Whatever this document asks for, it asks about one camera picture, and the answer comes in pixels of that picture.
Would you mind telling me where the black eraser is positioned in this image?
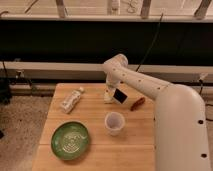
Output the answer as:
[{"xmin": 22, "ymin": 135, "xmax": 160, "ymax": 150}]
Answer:
[{"xmin": 113, "ymin": 89, "xmax": 127, "ymax": 104}]

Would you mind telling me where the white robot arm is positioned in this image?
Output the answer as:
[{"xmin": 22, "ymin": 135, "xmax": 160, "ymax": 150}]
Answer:
[{"xmin": 103, "ymin": 54, "xmax": 212, "ymax": 171}]

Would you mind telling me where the white sponge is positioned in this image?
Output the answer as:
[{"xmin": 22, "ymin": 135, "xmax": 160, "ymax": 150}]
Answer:
[{"xmin": 104, "ymin": 90, "xmax": 113, "ymax": 104}]

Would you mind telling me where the brown sausage toy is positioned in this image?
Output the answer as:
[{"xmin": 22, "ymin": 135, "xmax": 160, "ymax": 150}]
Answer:
[{"xmin": 130, "ymin": 97, "xmax": 145, "ymax": 111}]

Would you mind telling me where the translucent plastic cup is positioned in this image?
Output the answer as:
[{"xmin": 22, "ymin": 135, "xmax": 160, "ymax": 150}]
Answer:
[{"xmin": 104, "ymin": 112, "xmax": 125, "ymax": 136}]

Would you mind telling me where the white plastic bottle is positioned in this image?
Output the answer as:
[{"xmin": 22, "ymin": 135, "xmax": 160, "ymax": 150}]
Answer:
[{"xmin": 60, "ymin": 87, "xmax": 84, "ymax": 114}]

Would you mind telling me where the green plate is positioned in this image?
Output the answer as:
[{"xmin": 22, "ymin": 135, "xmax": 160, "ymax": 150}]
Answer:
[{"xmin": 51, "ymin": 121, "xmax": 90, "ymax": 161}]

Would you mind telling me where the black cable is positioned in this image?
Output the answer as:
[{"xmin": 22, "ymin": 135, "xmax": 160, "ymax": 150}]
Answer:
[{"xmin": 134, "ymin": 12, "xmax": 165, "ymax": 73}]

